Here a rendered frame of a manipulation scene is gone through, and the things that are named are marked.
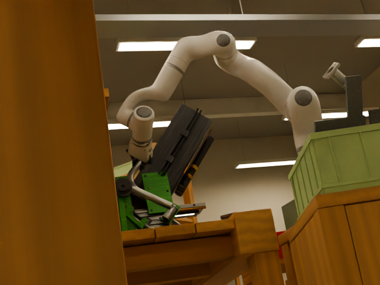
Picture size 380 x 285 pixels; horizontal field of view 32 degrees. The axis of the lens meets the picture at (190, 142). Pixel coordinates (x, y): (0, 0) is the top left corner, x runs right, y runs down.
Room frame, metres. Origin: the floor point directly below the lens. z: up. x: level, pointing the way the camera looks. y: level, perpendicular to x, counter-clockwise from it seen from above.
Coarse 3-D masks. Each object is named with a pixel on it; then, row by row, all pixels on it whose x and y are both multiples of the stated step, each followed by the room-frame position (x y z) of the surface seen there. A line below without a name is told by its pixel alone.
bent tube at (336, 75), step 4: (332, 64) 1.75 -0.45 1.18; (336, 64) 1.73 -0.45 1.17; (332, 68) 1.76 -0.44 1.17; (336, 68) 1.73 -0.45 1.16; (328, 72) 1.76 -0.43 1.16; (332, 72) 1.73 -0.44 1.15; (336, 72) 1.74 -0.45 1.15; (340, 72) 1.75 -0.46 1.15; (324, 76) 1.76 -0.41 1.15; (328, 76) 1.74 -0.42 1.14; (332, 76) 1.75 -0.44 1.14; (336, 76) 1.75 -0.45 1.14; (340, 76) 1.75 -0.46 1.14; (344, 76) 1.76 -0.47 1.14; (336, 80) 1.76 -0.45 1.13; (340, 80) 1.76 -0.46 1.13; (344, 80) 1.76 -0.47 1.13; (340, 84) 1.77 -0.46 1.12; (344, 88) 1.78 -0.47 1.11
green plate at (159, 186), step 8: (144, 176) 2.84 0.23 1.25; (152, 176) 2.84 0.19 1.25; (160, 176) 2.85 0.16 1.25; (144, 184) 2.82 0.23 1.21; (152, 184) 2.83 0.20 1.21; (160, 184) 2.84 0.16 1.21; (168, 184) 2.84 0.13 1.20; (152, 192) 2.82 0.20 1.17; (160, 192) 2.83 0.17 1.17; (168, 192) 2.83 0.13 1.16; (168, 200) 2.82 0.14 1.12; (152, 208) 2.80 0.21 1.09; (160, 208) 2.80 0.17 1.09
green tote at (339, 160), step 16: (352, 128) 1.68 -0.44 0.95; (368, 128) 1.69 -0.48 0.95; (304, 144) 1.76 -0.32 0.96; (320, 144) 1.68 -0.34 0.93; (336, 144) 1.68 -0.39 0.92; (352, 144) 1.69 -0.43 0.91; (368, 144) 1.69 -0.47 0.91; (304, 160) 1.80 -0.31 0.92; (320, 160) 1.68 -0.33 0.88; (336, 160) 1.68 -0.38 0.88; (352, 160) 1.69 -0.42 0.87; (368, 160) 1.69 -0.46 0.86; (288, 176) 2.08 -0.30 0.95; (304, 176) 1.87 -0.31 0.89; (320, 176) 1.69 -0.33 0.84; (336, 176) 1.68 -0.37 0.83; (352, 176) 1.69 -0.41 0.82; (368, 176) 1.69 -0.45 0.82; (304, 192) 1.91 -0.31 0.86; (320, 192) 1.72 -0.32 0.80; (304, 208) 1.94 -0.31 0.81
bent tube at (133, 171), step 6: (138, 162) 2.69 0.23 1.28; (132, 168) 2.67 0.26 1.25; (138, 168) 2.68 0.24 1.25; (132, 174) 2.66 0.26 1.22; (132, 180) 2.64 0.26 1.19; (132, 186) 2.63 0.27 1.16; (138, 192) 2.63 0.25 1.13; (144, 192) 2.63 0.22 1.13; (150, 198) 2.63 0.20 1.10; (156, 198) 2.62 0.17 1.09; (162, 198) 2.63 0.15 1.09; (162, 204) 2.63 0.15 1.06; (168, 204) 2.62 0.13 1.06
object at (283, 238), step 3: (285, 231) 2.48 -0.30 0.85; (288, 231) 2.45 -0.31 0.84; (282, 234) 2.52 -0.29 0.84; (285, 234) 2.49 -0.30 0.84; (279, 237) 2.55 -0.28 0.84; (282, 237) 2.52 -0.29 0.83; (285, 237) 2.49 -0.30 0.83; (279, 240) 2.56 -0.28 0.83; (282, 240) 2.53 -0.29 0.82; (285, 240) 2.50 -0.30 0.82; (288, 240) 2.48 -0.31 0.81; (279, 243) 2.56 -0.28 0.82; (282, 243) 2.54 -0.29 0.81; (285, 243) 2.53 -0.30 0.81
